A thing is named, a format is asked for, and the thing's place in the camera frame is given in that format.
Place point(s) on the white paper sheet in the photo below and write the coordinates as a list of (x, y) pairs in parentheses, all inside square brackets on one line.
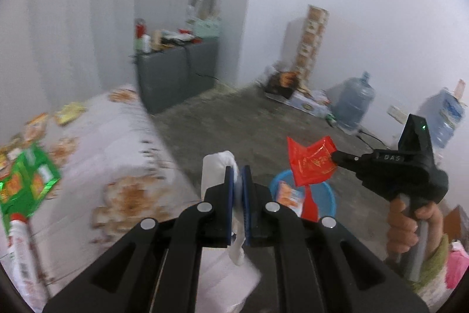
[(216, 170)]

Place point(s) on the white printed carton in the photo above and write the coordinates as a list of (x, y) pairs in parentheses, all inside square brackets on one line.
[(445, 118)]

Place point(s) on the person's right hand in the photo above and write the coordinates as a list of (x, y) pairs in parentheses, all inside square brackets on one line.
[(401, 232)]

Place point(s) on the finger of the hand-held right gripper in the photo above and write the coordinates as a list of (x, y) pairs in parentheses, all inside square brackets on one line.
[(351, 159)]

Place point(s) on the person's right forearm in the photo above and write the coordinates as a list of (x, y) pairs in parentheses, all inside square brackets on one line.
[(434, 269)]

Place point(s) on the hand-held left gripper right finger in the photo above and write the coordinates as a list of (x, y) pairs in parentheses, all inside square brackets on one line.
[(246, 210)]

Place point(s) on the wall socket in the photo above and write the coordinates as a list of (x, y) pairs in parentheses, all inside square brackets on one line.
[(397, 114)]

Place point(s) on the orange brown board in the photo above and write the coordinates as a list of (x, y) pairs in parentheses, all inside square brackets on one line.
[(454, 221)]

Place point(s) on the grey cabinet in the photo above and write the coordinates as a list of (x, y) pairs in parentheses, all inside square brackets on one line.
[(172, 71)]

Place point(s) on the white basket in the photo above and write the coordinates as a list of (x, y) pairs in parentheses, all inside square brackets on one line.
[(206, 27)]

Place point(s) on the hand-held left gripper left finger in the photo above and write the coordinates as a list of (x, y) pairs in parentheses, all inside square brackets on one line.
[(230, 203)]

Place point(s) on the blue plastic basket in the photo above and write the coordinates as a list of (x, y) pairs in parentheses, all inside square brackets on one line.
[(326, 195)]

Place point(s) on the gold foil packet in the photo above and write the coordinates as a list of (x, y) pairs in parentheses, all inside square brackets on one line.
[(70, 114)]

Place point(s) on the blue water jug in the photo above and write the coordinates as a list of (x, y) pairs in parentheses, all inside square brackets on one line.
[(353, 102)]

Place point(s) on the green snack packet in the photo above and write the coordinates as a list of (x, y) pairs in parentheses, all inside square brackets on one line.
[(29, 177)]

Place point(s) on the flat printed carton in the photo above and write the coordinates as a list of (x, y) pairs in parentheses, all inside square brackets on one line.
[(304, 102)]

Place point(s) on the pink fuzzy cloth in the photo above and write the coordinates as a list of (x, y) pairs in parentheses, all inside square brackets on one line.
[(455, 265)]

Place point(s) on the red thermos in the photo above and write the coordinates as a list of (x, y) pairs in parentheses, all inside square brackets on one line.
[(140, 27)]

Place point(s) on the white tube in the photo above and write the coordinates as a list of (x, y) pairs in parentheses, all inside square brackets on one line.
[(25, 254)]

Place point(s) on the green bottle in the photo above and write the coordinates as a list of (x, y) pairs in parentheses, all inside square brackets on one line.
[(331, 119)]

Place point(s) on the red foil packet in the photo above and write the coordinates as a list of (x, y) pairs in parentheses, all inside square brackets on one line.
[(311, 162)]

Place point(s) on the beige roll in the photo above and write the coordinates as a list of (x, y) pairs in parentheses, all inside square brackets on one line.
[(157, 40)]

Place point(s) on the orange white snack packet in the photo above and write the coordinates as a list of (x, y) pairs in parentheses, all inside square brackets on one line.
[(289, 197)]

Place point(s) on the black plastic bag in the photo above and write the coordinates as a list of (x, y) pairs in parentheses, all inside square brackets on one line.
[(280, 84)]

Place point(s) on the patterned wallpaper roll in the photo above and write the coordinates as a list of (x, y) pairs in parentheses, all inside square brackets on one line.
[(311, 38)]

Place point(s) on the white bottle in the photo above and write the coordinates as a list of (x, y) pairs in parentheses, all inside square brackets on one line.
[(146, 43)]

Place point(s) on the floral tablecloth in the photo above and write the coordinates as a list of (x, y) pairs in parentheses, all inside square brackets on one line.
[(121, 137)]

